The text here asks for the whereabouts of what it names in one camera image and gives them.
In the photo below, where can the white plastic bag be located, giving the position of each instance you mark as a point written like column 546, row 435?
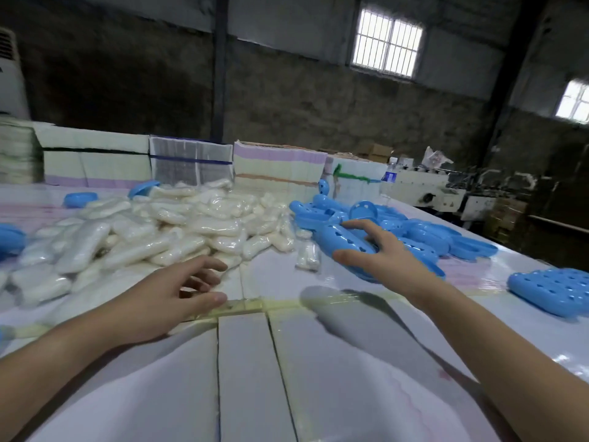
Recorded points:
column 436, row 157

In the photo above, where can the pile of white soaps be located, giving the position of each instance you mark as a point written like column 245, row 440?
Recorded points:
column 161, row 225

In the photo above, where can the pile of blue slotted lids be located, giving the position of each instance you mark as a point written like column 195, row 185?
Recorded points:
column 11, row 239

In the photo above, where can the row of blue boxes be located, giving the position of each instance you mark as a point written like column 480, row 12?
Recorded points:
column 552, row 290

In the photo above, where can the small barred window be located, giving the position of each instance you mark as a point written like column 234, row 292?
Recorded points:
column 573, row 101

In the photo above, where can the stacks of brown carton boxes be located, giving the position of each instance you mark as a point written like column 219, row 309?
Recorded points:
column 552, row 216

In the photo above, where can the person's right hand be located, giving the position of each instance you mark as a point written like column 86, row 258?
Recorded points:
column 400, row 271

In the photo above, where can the brown cardboard box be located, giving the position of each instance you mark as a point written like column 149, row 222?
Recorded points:
column 375, row 151

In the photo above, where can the stack of greenish paper sheets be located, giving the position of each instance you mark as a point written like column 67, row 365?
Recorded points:
column 18, row 156

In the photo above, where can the white sheet stack, green mark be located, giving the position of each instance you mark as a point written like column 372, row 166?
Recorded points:
column 359, row 179

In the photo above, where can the person's left hand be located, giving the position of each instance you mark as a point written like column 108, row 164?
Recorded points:
column 156, row 308

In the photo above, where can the white workshop machine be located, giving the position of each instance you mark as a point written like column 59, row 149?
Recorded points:
column 428, row 184

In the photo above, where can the blue oval plastic lid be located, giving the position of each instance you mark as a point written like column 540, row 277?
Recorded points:
column 79, row 200
column 336, row 241
column 143, row 189
column 323, row 187

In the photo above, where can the clear plastic bag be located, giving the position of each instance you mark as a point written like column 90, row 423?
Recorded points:
column 230, row 307

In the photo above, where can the pile of blue plastic lids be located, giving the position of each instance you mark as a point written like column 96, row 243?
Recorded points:
column 428, row 234

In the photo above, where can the person's right forearm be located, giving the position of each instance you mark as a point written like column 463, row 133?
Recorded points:
column 506, row 363

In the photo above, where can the clear water bottle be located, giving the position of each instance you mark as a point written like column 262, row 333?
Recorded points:
column 389, row 177

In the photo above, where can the silver sheet bundle, blue band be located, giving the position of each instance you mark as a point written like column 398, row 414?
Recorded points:
column 188, row 156

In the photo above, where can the person's left forearm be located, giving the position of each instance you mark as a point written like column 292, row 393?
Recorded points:
column 55, row 372

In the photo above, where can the dark metal pillar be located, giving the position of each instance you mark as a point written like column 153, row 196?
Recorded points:
column 511, row 78
column 220, row 69

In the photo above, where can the white standing air conditioner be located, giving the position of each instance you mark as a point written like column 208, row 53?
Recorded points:
column 11, row 82

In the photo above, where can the white carton stack, pink stripe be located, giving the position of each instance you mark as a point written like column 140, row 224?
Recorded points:
column 276, row 165

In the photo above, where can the row of stacked flat cartons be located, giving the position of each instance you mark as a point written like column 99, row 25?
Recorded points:
column 92, row 165

